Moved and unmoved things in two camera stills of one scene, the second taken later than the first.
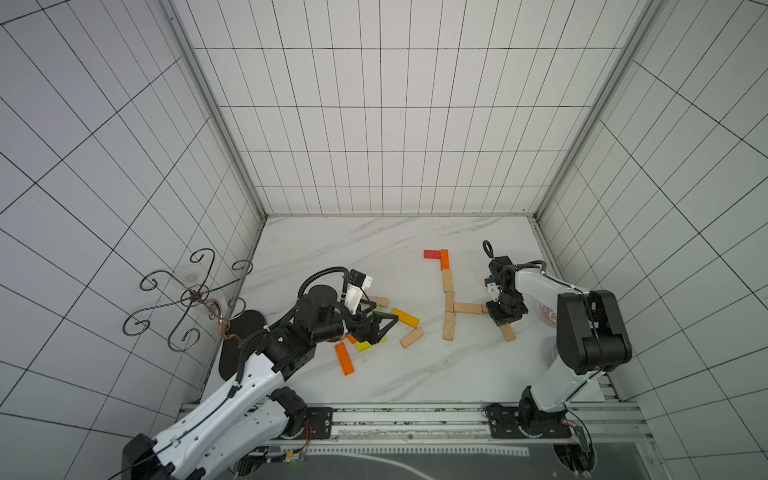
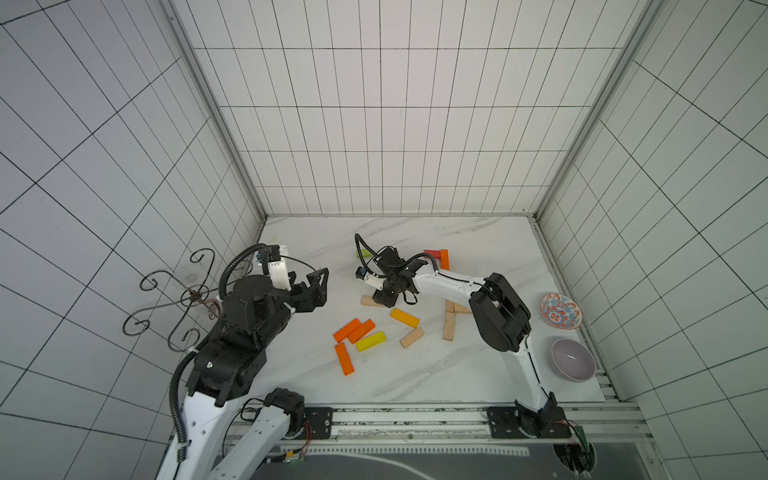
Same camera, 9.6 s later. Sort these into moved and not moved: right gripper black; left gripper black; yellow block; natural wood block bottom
Moved: right gripper black; left gripper black
Not moved: yellow block; natural wood block bottom
